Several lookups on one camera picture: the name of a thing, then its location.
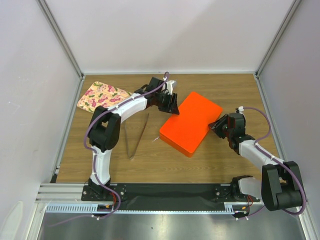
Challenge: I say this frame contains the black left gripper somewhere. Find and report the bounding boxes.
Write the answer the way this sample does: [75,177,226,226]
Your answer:
[154,91,179,116]

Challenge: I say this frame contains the steel serving tongs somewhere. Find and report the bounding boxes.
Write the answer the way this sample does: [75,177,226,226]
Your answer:
[123,113,150,161]

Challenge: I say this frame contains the orange box lid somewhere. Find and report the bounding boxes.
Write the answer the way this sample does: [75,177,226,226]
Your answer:
[159,91,223,139]

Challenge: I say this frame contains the orange chocolate box base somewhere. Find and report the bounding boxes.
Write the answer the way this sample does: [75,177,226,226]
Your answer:
[160,134,205,158]

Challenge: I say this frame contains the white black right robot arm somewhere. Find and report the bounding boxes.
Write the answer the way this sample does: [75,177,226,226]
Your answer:
[208,112,307,215]

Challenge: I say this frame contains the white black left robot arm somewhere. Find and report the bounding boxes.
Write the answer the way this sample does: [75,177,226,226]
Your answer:
[83,72,180,200]

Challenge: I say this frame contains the floral pattern tray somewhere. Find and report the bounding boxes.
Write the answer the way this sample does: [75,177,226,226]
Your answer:
[76,81,132,113]

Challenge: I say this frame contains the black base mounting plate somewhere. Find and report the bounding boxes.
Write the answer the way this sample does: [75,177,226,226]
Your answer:
[81,183,261,212]

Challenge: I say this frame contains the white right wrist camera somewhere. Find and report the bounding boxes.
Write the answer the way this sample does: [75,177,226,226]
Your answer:
[235,106,245,114]

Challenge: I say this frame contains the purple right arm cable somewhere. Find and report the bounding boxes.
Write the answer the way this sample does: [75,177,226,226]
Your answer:
[234,106,308,221]

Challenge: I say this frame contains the grey slotted cable duct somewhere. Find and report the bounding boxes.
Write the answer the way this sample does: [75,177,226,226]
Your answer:
[46,202,248,215]

